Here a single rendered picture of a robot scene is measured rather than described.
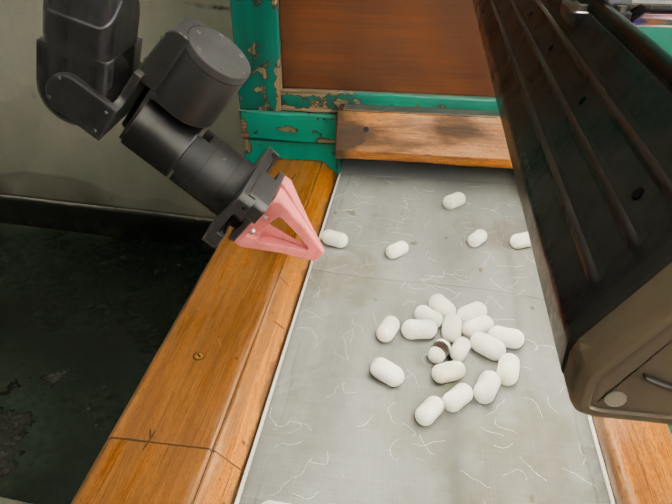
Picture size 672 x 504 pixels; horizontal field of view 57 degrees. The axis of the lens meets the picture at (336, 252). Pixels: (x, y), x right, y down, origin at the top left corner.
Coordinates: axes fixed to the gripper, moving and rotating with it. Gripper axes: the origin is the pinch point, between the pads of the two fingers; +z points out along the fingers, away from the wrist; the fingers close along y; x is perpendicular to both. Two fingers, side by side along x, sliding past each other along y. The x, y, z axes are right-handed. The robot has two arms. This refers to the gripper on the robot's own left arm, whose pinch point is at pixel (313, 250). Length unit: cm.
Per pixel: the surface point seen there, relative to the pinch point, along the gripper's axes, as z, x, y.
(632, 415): 0.0, -24.5, -35.6
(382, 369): 12.1, 3.0, -4.6
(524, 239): 24.8, -7.1, 22.4
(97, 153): -42, 106, 132
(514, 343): 22.5, -5.0, 1.8
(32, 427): -6, 117, 43
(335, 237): 6.0, 8.4, 19.2
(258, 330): 1.7, 11.1, -1.1
